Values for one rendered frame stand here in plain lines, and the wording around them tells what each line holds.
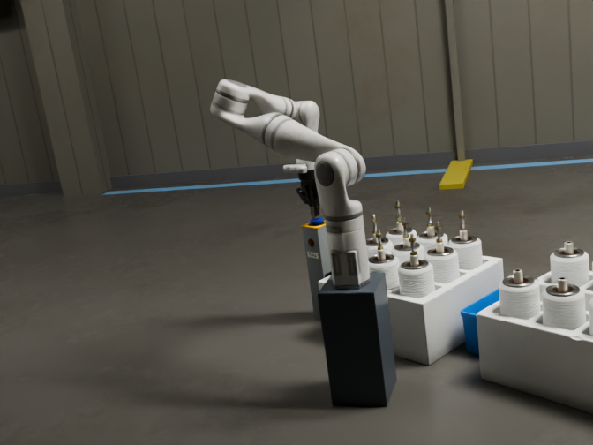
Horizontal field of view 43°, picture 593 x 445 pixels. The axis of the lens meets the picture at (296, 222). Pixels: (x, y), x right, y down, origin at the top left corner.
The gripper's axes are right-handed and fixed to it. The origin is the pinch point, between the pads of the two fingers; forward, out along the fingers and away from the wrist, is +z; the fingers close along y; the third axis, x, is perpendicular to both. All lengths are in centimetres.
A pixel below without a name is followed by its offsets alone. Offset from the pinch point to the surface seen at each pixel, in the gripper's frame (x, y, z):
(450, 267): -5.7, -45.2, 13.6
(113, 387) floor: 68, 21, 35
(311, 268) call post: 3.5, 1.2, 17.8
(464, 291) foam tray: -7, -49, 20
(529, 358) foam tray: 12, -79, 25
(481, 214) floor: -116, 18, 35
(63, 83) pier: -74, 294, -38
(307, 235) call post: 3.5, 1.2, 6.7
